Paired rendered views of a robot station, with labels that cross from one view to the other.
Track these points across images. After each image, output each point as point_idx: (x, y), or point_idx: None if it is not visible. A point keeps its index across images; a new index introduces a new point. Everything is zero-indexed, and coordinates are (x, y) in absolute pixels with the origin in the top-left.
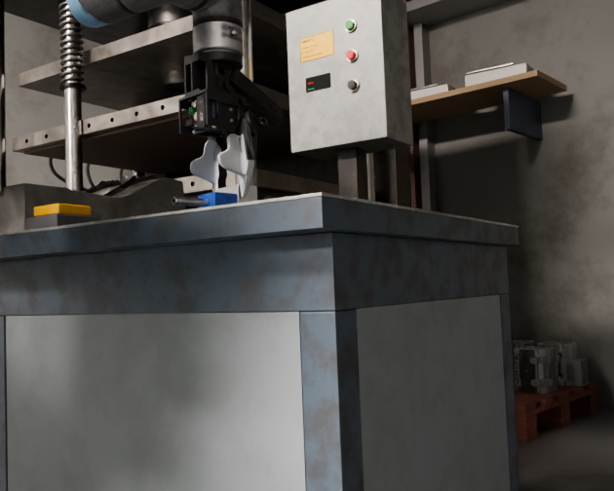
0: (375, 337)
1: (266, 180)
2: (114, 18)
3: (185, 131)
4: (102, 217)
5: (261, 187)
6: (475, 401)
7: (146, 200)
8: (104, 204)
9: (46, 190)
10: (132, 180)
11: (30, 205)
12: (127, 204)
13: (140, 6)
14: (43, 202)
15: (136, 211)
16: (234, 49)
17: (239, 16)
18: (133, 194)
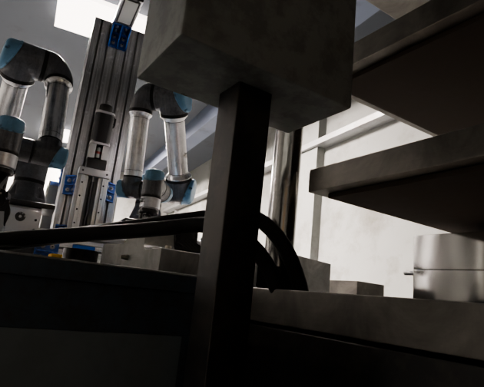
0: None
1: (339, 175)
2: (41, 165)
3: None
4: (115, 257)
5: (337, 187)
6: None
7: (130, 242)
8: (117, 249)
9: (106, 246)
10: None
11: (102, 254)
12: (124, 246)
13: (20, 160)
14: (104, 252)
15: (125, 251)
16: None
17: None
18: (127, 239)
